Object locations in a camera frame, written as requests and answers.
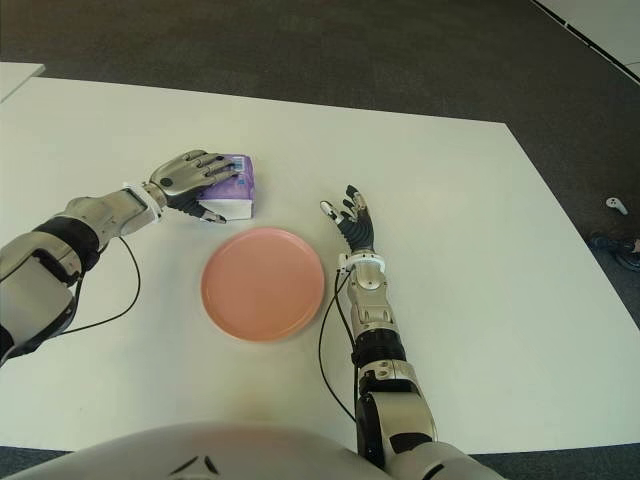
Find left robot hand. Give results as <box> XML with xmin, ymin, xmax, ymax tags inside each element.
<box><xmin>148</xmin><ymin>149</ymin><xmax>240</xmax><ymax>225</ymax></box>

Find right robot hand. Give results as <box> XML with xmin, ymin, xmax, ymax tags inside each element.
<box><xmin>319</xmin><ymin>184</ymin><xmax>376</xmax><ymax>254</ymax></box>

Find purple tissue paper pack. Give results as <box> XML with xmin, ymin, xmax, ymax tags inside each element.
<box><xmin>197</xmin><ymin>152</ymin><xmax>254</xmax><ymax>221</ymax></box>

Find pink round plate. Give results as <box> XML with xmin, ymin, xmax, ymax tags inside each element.
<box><xmin>200</xmin><ymin>227</ymin><xmax>325</xmax><ymax>343</ymax></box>

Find white side table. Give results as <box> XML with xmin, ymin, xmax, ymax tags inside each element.
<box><xmin>0</xmin><ymin>61</ymin><xmax>45</xmax><ymax>104</ymax></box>

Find dark shoe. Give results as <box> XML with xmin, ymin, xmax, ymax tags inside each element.
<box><xmin>589</xmin><ymin>233</ymin><xmax>640</xmax><ymax>271</ymax></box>

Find silver robot torso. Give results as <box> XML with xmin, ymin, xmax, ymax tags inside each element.
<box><xmin>0</xmin><ymin>422</ymin><xmax>396</xmax><ymax>480</ymax></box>

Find white table with dark edge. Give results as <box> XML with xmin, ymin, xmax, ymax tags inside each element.
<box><xmin>529</xmin><ymin>0</ymin><xmax>640</xmax><ymax>84</ymax></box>

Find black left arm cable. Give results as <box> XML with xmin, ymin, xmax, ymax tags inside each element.
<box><xmin>59</xmin><ymin>234</ymin><xmax>143</xmax><ymax>337</ymax></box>

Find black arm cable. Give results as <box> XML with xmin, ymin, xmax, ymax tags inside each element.
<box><xmin>318</xmin><ymin>269</ymin><xmax>361</xmax><ymax>426</ymax></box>
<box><xmin>59</xmin><ymin>234</ymin><xmax>143</xmax><ymax>337</ymax></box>

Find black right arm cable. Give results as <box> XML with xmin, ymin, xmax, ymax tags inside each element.
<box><xmin>318</xmin><ymin>269</ymin><xmax>361</xmax><ymax>426</ymax></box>

